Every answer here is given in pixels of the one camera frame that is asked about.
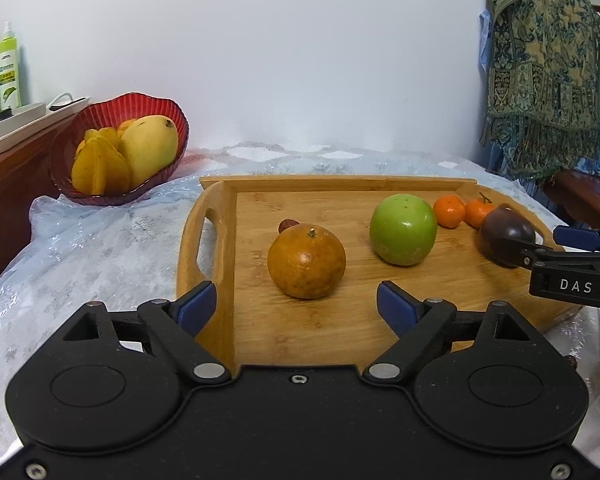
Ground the white rectangular dish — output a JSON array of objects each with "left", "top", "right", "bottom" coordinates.
[{"left": 0, "top": 103, "right": 47, "bottom": 154}]

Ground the green apple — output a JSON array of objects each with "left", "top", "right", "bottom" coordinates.
[{"left": 370, "top": 194, "right": 438, "bottom": 266}]

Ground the stemmed small mandarin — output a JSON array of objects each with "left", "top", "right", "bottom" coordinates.
[{"left": 464, "top": 193, "right": 495, "bottom": 230}]

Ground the green patterned fringed shawl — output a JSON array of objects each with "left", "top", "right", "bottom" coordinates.
[{"left": 483, "top": 0, "right": 600, "bottom": 180}]

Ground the bamboo serving tray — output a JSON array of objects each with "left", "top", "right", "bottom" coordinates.
[{"left": 176, "top": 176, "right": 577, "bottom": 370}]

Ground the yellow mango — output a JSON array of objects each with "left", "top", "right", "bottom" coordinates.
[{"left": 119, "top": 115, "right": 178, "bottom": 188}]

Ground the green lotion bottle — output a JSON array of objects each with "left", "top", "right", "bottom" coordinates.
[{"left": 0, "top": 22, "right": 21, "bottom": 110}]

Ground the red date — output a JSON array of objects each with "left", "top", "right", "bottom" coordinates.
[
  {"left": 565, "top": 354, "right": 578, "bottom": 370},
  {"left": 278, "top": 219, "right": 299, "bottom": 233}
]

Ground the red glass fruit bowl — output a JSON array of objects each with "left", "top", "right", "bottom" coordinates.
[{"left": 50, "top": 92, "right": 189, "bottom": 206}]

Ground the wooden bench right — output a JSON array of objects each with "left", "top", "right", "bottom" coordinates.
[{"left": 542, "top": 171, "right": 600, "bottom": 229}]

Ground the snowflake sheer tablecloth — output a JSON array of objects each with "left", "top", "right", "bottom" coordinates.
[{"left": 0, "top": 142, "right": 600, "bottom": 466}]

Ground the yellow starfruit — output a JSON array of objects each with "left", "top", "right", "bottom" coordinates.
[{"left": 71, "top": 127, "right": 131, "bottom": 196}]

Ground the wooden side cabinet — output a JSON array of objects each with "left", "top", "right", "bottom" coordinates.
[{"left": 0, "top": 118, "right": 71, "bottom": 275}]

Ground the large dull orange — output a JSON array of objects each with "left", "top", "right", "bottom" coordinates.
[{"left": 268, "top": 222, "right": 347, "bottom": 300}]

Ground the dark purple plum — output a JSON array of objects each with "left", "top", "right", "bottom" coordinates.
[{"left": 477, "top": 207, "right": 536, "bottom": 268}]

